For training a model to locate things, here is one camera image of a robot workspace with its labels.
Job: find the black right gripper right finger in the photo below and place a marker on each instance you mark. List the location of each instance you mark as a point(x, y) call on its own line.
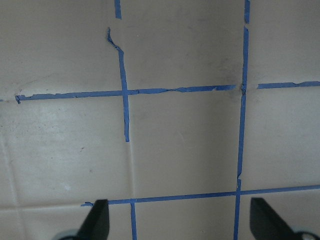
point(266, 224)

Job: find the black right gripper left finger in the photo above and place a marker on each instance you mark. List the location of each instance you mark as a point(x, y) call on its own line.
point(96, 225)

